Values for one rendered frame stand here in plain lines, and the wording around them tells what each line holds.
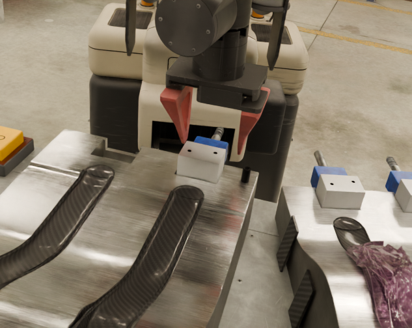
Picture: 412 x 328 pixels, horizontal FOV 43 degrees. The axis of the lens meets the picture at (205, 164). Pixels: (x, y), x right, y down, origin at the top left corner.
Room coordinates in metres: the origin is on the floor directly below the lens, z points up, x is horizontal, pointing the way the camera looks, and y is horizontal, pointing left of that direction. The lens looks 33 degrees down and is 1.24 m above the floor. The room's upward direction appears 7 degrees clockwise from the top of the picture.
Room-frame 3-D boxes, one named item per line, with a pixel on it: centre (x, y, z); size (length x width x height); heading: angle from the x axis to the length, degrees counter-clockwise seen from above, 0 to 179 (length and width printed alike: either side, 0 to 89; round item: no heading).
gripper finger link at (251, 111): (0.54, -0.02, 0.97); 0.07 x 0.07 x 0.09; 78
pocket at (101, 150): (0.55, 0.11, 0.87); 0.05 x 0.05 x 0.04; 79
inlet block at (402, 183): (0.61, -0.28, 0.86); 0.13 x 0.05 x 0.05; 6
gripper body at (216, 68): (0.54, 0.00, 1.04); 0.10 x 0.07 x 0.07; 78
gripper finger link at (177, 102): (0.54, 0.02, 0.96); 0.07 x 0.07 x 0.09; 78
